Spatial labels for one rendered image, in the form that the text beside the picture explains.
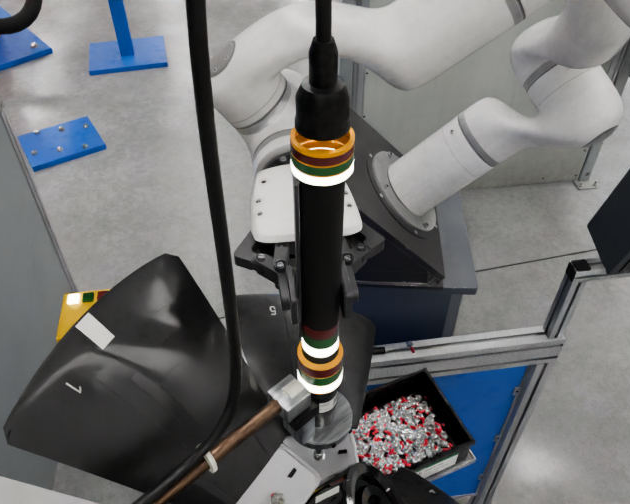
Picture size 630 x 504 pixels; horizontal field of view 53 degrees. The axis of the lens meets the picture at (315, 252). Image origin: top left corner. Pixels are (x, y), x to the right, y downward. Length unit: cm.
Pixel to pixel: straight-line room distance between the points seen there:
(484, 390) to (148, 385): 98
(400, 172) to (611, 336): 152
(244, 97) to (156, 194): 238
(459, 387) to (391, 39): 93
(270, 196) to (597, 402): 193
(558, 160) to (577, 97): 196
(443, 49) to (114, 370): 43
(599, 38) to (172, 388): 70
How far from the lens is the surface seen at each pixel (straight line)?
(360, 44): 64
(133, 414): 62
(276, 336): 87
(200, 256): 267
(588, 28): 96
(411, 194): 124
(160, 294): 63
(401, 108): 264
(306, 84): 40
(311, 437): 68
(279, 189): 60
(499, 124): 117
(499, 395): 151
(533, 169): 307
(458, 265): 134
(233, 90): 65
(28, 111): 382
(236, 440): 59
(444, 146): 121
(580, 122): 114
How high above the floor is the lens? 187
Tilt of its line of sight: 45 degrees down
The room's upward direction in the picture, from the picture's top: straight up
